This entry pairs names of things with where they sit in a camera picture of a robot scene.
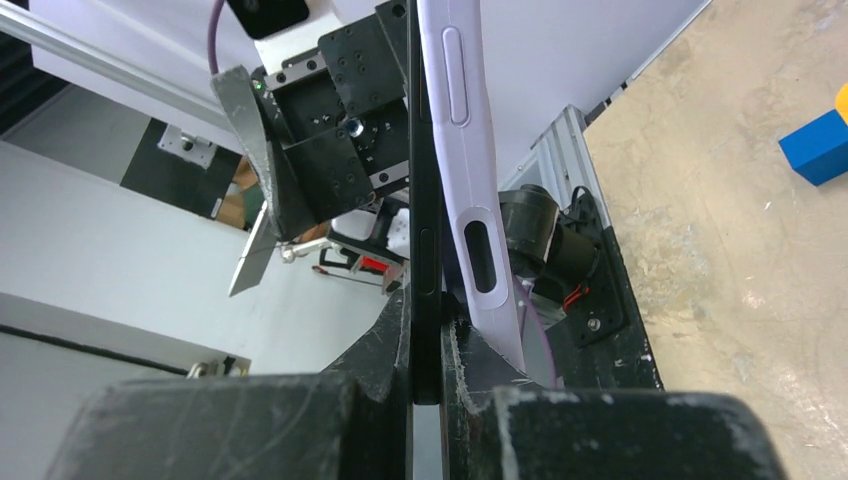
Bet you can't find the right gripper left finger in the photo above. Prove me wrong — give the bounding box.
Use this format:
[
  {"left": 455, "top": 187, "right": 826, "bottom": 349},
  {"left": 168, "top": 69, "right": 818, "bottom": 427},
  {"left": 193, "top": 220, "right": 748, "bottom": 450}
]
[{"left": 47, "top": 290, "right": 408, "bottom": 479}]

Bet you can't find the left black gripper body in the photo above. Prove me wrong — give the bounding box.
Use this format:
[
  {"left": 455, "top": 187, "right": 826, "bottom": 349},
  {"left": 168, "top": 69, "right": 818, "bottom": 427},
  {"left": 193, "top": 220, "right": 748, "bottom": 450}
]
[{"left": 254, "top": 1, "right": 409, "bottom": 232}]

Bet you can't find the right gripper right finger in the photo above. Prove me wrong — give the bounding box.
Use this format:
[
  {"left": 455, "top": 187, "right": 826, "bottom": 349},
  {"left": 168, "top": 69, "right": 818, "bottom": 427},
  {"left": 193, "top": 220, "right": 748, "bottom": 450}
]
[{"left": 442, "top": 320, "right": 786, "bottom": 479}]

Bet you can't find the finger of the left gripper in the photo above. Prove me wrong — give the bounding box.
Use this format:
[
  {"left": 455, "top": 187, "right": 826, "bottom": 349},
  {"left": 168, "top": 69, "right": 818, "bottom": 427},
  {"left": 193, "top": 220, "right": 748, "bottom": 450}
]
[{"left": 211, "top": 66, "right": 282, "bottom": 297}]

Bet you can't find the lilac phone case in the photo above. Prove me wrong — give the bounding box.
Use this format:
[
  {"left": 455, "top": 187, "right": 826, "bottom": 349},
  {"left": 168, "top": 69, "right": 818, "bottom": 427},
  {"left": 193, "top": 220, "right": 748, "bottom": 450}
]
[{"left": 417, "top": 1, "right": 526, "bottom": 371}]

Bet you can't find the black phone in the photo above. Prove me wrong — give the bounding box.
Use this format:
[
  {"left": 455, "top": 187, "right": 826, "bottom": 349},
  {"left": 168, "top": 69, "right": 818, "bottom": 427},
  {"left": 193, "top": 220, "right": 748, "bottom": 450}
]
[{"left": 407, "top": 1, "right": 443, "bottom": 405}]

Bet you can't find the blue toy brick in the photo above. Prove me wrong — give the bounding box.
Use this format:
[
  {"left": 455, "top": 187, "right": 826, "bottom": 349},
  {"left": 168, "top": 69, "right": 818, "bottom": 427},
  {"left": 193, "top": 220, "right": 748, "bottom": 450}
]
[{"left": 778, "top": 109, "right": 847, "bottom": 187}]

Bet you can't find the yellow toy brick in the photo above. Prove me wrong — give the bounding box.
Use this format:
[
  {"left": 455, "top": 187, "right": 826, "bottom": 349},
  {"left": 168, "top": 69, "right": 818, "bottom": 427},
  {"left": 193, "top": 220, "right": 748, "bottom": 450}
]
[{"left": 834, "top": 83, "right": 848, "bottom": 124}]

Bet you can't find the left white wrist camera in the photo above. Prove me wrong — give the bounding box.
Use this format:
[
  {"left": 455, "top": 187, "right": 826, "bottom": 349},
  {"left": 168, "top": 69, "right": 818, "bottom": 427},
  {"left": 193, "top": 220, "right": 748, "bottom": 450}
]
[{"left": 226, "top": 0, "right": 342, "bottom": 73}]

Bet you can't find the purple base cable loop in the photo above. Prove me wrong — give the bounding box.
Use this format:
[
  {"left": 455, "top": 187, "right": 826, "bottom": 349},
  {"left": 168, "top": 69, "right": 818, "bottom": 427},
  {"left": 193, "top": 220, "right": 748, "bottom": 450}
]
[{"left": 513, "top": 274, "right": 561, "bottom": 389}]

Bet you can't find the aluminium table frame rail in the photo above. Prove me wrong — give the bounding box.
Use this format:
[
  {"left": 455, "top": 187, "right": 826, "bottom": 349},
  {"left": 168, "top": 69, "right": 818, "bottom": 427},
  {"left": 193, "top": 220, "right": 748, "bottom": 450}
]
[{"left": 498, "top": 105, "right": 611, "bottom": 228}]

